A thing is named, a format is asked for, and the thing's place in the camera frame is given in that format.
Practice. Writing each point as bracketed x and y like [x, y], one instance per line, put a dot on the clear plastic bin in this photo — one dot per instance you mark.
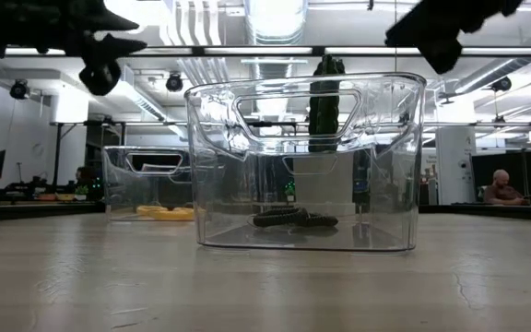
[118, 193]
[385, 184]

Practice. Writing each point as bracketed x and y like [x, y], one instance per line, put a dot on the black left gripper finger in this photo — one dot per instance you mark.
[118, 46]
[113, 22]

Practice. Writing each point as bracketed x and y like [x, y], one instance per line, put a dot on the green cactus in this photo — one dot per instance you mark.
[325, 115]

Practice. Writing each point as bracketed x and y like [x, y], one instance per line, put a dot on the black metal table frame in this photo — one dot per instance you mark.
[16, 212]

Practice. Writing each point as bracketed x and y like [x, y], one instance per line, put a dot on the yellow bowl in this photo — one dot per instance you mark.
[65, 197]

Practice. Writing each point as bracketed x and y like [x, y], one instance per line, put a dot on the black metal stand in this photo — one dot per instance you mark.
[57, 152]

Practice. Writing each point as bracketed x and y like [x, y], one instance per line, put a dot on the person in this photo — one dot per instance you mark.
[500, 191]

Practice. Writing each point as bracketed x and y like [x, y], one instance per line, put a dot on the orange bowl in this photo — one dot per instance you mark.
[46, 197]

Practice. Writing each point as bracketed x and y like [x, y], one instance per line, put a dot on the small green plant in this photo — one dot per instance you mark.
[81, 190]

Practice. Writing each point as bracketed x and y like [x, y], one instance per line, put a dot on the silver ventilation duct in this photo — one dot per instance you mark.
[274, 23]

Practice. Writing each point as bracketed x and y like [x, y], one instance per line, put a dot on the black ceiling spotlight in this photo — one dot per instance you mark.
[174, 83]
[501, 84]
[19, 90]

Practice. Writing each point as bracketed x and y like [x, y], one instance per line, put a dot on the white pillar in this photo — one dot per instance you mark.
[454, 161]

